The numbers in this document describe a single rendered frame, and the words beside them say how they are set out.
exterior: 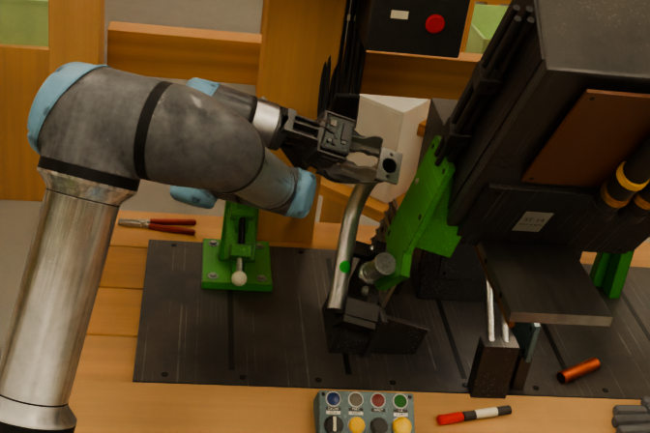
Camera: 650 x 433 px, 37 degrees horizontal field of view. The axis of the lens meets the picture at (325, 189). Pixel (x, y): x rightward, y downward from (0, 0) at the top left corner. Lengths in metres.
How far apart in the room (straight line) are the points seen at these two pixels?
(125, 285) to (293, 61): 0.52
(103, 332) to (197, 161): 0.69
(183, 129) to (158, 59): 0.84
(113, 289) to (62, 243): 0.71
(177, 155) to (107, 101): 0.10
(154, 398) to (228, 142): 0.59
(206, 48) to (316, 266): 0.47
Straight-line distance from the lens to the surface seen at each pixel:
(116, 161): 1.10
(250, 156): 1.12
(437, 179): 1.54
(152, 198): 3.85
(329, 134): 1.52
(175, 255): 1.88
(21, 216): 3.73
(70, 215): 1.11
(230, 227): 1.77
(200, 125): 1.07
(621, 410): 1.70
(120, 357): 1.66
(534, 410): 1.67
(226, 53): 1.89
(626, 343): 1.90
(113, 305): 1.77
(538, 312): 1.48
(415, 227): 1.56
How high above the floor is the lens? 1.93
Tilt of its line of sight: 29 degrees down
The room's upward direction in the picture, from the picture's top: 8 degrees clockwise
